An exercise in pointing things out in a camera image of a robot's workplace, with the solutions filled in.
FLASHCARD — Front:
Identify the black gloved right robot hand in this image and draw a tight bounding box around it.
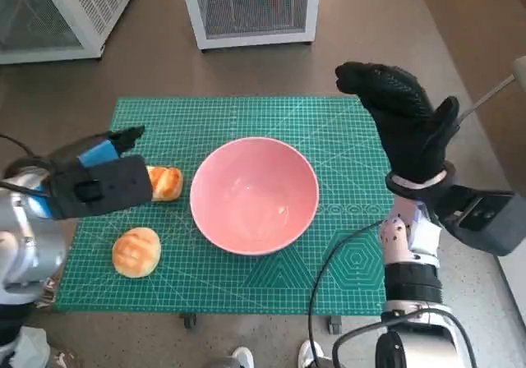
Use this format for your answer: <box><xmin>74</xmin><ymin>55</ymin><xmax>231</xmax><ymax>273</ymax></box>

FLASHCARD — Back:
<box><xmin>335</xmin><ymin>61</ymin><xmax>460</xmax><ymax>184</ymax></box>

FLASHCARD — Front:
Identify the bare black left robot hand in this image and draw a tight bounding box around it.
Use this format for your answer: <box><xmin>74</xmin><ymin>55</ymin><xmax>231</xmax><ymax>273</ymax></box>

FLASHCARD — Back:
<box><xmin>40</xmin><ymin>125</ymin><xmax>145</xmax><ymax>173</ymax></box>

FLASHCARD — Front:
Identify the long braided toy bread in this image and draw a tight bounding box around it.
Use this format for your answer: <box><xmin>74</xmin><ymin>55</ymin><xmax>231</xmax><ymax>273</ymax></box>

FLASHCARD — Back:
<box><xmin>146</xmin><ymin>165</ymin><xmax>183</xmax><ymax>202</ymax></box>

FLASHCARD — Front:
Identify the round toy bread bun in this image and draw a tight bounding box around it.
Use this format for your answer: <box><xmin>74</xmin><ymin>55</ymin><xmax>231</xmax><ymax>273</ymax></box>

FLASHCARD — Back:
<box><xmin>112</xmin><ymin>227</ymin><xmax>161</xmax><ymax>278</ymax></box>

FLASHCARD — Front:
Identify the pink bowl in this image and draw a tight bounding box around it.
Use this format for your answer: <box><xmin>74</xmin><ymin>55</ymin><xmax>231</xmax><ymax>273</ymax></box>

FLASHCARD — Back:
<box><xmin>189</xmin><ymin>136</ymin><xmax>321</xmax><ymax>256</ymax></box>

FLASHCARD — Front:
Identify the green cutting mat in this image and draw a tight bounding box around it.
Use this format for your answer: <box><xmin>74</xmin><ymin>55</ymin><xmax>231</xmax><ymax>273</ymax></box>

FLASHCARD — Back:
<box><xmin>53</xmin><ymin>95</ymin><xmax>395</xmax><ymax>316</ymax></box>

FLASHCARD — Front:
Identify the white louvred mesh cabinet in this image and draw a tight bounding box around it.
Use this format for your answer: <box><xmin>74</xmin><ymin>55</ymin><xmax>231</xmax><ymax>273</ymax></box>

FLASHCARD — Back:
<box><xmin>0</xmin><ymin>0</ymin><xmax>140</xmax><ymax>65</ymax></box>

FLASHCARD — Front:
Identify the white board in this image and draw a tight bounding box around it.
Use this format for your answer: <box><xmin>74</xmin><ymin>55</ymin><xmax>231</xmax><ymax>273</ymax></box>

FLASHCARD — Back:
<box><xmin>495</xmin><ymin>252</ymin><xmax>526</xmax><ymax>324</ymax></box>

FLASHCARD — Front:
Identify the white shoe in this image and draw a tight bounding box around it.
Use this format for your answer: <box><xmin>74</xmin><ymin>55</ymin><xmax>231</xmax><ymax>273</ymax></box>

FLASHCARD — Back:
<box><xmin>298</xmin><ymin>340</ymin><xmax>324</xmax><ymax>368</ymax></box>
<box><xmin>232</xmin><ymin>346</ymin><xmax>255</xmax><ymax>368</ymax></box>

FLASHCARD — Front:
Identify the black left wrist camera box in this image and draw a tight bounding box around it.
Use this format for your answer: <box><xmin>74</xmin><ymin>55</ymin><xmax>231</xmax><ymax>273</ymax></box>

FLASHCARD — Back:
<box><xmin>48</xmin><ymin>155</ymin><xmax>154</xmax><ymax>220</ymax></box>

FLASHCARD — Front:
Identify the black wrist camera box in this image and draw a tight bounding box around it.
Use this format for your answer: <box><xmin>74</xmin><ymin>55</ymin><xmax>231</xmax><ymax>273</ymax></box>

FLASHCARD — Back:
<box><xmin>435</xmin><ymin>185</ymin><xmax>526</xmax><ymax>257</ymax></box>
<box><xmin>48</xmin><ymin>155</ymin><xmax>154</xmax><ymax>220</ymax></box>

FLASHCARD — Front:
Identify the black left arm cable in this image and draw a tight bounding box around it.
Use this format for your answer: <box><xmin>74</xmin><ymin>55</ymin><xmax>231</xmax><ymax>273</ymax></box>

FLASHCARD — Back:
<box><xmin>0</xmin><ymin>178</ymin><xmax>50</xmax><ymax>199</ymax></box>
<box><xmin>0</xmin><ymin>132</ymin><xmax>46</xmax><ymax>168</ymax></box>

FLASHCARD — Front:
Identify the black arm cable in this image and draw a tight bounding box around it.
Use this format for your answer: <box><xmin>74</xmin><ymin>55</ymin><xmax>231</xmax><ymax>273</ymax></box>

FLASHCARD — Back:
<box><xmin>331</xmin><ymin>308</ymin><xmax>478</xmax><ymax>368</ymax></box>
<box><xmin>0</xmin><ymin>178</ymin><xmax>50</xmax><ymax>199</ymax></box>
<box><xmin>307</xmin><ymin>219</ymin><xmax>383</xmax><ymax>368</ymax></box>
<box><xmin>0</xmin><ymin>132</ymin><xmax>46</xmax><ymax>168</ymax></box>

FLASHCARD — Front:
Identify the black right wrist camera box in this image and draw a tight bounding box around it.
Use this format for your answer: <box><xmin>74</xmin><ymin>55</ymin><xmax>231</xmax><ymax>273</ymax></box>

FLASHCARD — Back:
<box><xmin>435</xmin><ymin>185</ymin><xmax>526</xmax><ymax>257</ymax></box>

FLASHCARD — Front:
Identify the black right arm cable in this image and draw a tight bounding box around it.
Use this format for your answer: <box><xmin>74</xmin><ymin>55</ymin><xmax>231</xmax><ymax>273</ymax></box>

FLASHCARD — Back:
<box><xmin>307</xmin><ymin>219</ymin><xmax>383</xmax><ymax>368</ymax></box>
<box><xmin>331</xmin><ymin>308</ymin><xmax>478</xmax><ymax>368</ymax></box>

